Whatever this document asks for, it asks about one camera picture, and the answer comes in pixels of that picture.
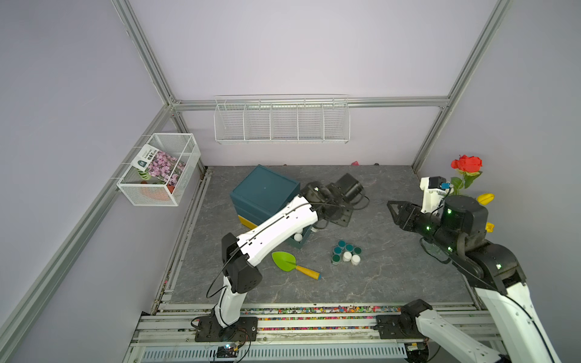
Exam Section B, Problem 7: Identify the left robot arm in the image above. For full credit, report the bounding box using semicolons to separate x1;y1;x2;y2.
191;173;366;343

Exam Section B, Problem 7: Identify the teal drawer cabinet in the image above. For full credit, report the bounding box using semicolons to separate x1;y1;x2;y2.
230;165;300;225

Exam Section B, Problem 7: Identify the small white wire basket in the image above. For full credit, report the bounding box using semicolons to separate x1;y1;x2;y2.
117;133;201;207

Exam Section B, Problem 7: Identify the green toy shovel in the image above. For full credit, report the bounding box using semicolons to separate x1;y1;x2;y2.
272;251;320;280

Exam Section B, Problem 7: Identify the glass vase with flowers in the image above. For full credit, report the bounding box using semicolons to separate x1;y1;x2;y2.
451;155;496;233

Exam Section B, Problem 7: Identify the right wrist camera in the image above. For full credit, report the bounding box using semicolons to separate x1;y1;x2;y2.
419;176;453;213

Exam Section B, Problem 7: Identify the long white wire basket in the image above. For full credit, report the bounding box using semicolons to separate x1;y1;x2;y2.
213;97;351;144

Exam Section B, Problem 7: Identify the teal drawer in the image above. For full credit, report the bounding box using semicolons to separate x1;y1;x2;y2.
285;225;313;250

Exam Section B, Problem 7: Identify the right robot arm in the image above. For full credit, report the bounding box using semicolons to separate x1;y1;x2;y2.
376;195;560;362

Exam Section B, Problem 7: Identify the purple flower seed packet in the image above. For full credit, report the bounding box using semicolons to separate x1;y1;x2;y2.
131;145;186;186

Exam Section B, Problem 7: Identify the colourful pebble tray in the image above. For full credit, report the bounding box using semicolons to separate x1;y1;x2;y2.
240;305;401;331

